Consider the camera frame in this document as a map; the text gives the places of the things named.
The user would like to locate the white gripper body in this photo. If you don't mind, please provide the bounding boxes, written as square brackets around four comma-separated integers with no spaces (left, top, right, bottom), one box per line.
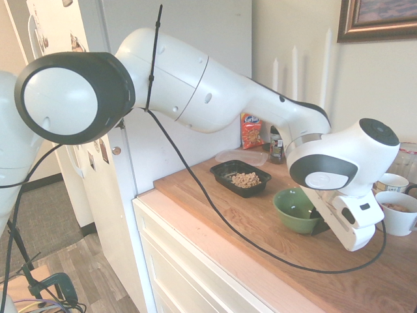
[304,188,379,252]

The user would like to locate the green ceramic bowl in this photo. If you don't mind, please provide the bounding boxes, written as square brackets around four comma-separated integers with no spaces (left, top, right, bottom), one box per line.
[272,188,324,235]

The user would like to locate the round cereal rings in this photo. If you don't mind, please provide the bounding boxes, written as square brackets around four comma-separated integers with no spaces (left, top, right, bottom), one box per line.
[230,172,261,189]

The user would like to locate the brown cereal flakes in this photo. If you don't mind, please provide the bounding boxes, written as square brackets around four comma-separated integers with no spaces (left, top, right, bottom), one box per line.
[381,202,410,213]

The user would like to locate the large white mug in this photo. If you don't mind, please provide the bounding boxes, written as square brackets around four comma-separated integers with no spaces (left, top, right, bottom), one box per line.
[375,190,417,237]

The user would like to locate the black plastic food container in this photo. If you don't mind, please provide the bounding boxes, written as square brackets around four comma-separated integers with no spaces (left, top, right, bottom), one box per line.
[210,159,272,199]

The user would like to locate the white patterned mug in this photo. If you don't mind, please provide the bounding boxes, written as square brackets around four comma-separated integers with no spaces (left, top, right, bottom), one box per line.
[373,172,410,195]

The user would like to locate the spice jar with black cap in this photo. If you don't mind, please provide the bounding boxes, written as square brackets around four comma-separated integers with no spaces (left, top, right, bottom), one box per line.
[269,125,286,165]

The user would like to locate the clear plastic lid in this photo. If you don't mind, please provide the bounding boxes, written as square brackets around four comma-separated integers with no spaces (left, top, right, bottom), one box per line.
[214,148,269,166]

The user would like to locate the clear drinking glass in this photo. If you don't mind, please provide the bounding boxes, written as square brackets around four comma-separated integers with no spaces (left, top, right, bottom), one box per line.
[389,152,417,177]

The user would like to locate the orange snack bag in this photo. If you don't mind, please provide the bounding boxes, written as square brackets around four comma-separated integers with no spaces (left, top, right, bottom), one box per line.
[240,112,265,150]

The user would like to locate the white kitchen cabinet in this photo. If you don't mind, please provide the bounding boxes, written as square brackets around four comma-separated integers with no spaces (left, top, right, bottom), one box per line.
[132,197,274,313]

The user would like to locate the medium white taper candle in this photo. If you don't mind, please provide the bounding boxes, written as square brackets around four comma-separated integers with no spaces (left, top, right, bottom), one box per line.
[292,45,298,100]

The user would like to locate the tall white taper candle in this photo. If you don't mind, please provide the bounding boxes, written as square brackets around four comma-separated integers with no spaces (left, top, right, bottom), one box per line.
[319,27,332,110]

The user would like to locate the framed picture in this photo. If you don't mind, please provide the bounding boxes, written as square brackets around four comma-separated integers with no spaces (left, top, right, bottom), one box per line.
[337,0,417,43]

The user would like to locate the white refrigerator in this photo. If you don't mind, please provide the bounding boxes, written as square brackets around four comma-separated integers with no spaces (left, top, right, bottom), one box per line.
[25,0,253,313]

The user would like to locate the brown rectangular fridge magnet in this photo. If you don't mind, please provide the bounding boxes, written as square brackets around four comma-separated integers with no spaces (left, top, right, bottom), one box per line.
[98,138,109,163]

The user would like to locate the green clamp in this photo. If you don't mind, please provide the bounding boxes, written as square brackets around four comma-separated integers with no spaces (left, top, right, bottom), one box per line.
[27,272,79,303]

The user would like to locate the grey floor rug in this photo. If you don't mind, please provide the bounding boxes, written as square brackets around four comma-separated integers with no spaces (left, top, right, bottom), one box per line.
[9,181,85,275]

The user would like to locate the brown wooden board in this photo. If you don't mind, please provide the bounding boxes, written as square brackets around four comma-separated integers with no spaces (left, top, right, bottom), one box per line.
[0,264,53,301]

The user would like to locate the large photo fridge magnet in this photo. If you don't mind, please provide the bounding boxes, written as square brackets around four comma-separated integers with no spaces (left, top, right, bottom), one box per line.
[70,32,87,53]

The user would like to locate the black tripod stand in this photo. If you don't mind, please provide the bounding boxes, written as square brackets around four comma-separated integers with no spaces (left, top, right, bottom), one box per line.
[6,218,66,301]

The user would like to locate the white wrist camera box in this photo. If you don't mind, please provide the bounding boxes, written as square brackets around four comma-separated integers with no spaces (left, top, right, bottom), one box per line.
[332,194,386,230]

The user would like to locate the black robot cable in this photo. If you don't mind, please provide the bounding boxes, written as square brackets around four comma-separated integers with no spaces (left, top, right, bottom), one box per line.
[0,107,388,313]

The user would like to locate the white fridge door handle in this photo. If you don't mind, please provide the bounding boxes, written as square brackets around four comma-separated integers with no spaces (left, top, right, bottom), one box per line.
[66,145,85,179]
[27,14,45,61]

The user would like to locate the bundle of coloured cables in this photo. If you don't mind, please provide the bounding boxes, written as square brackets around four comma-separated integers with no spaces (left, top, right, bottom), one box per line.
[12,298,87,313]

